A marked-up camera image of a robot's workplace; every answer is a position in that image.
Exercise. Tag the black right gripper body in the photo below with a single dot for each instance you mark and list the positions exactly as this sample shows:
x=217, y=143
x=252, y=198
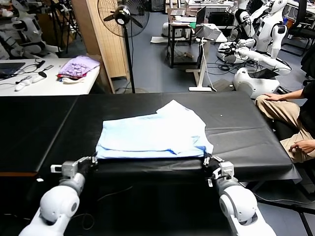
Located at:
x=212, y=166

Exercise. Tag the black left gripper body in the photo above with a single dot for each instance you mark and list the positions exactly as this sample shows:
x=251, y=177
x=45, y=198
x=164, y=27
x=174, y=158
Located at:
x=86, y=166

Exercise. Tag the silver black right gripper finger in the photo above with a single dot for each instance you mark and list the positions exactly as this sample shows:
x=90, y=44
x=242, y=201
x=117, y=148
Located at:
x=209, y=156
x=206, y=161

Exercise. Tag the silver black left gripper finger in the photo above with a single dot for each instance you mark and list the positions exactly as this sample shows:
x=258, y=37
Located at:
x=94, y=156
x=94, y=161

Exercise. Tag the light blue T-shirt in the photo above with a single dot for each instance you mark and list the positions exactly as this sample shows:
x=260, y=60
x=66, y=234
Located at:
x=150, y=135

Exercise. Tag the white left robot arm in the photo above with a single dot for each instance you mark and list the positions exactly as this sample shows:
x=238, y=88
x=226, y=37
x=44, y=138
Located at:
x=59, y=201

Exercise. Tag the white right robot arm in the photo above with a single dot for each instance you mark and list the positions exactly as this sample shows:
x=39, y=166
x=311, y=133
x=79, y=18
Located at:
x=236, y=204

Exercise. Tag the white rounded robot base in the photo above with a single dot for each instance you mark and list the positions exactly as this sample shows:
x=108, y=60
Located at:
x=253, y=84

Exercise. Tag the lying white robot arm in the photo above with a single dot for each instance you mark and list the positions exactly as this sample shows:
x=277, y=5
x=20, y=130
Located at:
x=258, y=57

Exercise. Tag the person's right forearm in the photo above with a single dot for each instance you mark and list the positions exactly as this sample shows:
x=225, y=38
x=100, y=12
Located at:
x=294, y=94

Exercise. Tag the person's right hand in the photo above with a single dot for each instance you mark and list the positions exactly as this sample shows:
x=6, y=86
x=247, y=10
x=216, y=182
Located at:
x=274, y=97

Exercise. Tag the person's left hand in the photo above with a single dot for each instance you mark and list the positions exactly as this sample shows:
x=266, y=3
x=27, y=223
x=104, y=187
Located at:
x=306, y=146

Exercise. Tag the black table cover sheet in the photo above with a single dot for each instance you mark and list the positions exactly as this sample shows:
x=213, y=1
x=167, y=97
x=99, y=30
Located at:
x=233, y=140

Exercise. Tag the black wooden-edged table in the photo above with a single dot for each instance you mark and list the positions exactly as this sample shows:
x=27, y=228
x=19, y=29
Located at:
x=24, y=135

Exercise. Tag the grey floor mat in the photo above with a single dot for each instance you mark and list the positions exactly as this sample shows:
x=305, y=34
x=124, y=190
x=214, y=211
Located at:
x=220, y=84

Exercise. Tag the cream folded cloth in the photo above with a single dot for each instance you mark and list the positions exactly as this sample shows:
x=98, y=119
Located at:
x=73, y=80

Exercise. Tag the black seat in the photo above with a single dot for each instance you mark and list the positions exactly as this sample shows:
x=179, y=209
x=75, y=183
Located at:
x=285, y=132

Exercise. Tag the white table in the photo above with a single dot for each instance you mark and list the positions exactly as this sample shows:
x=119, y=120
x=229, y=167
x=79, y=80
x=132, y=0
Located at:
x=49, y=86

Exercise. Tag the khaki trousers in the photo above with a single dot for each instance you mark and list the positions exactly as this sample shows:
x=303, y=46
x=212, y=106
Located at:
x=280, y=110

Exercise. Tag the purple folded garment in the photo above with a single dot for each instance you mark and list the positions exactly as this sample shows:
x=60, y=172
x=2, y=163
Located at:
x=77, y=66

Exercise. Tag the white standing desk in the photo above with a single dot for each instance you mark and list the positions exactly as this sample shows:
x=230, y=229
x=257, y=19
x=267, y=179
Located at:
x=200, y=64

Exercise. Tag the white handheld controller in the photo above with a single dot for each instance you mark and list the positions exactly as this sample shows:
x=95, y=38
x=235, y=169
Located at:
x=36, y=78
x=19, y=86

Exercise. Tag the black computer mouse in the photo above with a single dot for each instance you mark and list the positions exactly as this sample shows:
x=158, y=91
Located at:
x=42, y=74

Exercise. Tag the small silver device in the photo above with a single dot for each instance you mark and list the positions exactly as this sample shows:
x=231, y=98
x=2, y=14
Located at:
x=49, y=67

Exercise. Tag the person's black shirt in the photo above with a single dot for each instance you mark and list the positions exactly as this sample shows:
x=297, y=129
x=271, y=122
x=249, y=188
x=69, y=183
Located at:
x=308, y=110

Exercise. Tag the light wooden partition panel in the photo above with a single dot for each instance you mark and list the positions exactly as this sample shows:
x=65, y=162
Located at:
x=108, y=44

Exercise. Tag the dark laptop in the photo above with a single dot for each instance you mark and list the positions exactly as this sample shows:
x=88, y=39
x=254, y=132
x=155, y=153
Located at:
x=8, y=69

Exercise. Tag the open grey laptop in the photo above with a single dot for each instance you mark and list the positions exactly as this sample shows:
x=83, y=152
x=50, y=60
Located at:
x=205, y=29

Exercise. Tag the white floor sheet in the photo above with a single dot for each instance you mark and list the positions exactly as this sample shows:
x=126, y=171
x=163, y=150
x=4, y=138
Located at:
x=158, y=39

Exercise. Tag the black small desk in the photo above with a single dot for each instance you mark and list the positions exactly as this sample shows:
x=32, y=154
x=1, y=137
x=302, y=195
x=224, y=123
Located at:
x=178, y=32

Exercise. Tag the white rounded device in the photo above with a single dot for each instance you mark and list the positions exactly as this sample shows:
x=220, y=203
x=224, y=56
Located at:
x=166, y=29

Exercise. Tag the black tripod stands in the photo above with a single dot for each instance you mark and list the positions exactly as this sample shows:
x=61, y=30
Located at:
x=69, y=22

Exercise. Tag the large white humanoid robot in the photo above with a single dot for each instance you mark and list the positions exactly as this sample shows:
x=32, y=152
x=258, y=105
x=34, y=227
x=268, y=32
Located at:
x=268, y=27

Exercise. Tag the white tape roll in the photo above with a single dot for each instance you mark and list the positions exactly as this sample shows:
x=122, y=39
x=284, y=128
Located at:
x=177, y=17

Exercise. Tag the slim white humanoid robot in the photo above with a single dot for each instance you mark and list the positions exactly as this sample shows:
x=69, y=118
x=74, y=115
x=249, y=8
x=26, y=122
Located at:
x=244, y=17

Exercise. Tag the white grey background robot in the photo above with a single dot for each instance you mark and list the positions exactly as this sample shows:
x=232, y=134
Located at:
x=27, y=29

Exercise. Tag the black standing fan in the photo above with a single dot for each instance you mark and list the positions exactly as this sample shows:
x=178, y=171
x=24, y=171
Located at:
x=123, y=14

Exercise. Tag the black office chair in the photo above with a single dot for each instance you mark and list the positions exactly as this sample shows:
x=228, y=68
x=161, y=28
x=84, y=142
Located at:
x=299, y=27

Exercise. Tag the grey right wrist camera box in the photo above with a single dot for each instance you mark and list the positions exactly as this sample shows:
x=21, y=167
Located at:
x=225, y=170

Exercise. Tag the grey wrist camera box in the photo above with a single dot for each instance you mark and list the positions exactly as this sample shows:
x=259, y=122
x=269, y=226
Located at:
x=66, y=168
x=225, y=170

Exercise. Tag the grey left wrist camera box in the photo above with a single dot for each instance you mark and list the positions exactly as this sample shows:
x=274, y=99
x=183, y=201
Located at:
x=66, y=168

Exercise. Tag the black metal floor frame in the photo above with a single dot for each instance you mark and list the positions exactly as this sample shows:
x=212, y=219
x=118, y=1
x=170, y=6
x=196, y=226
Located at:
x=285, y=202

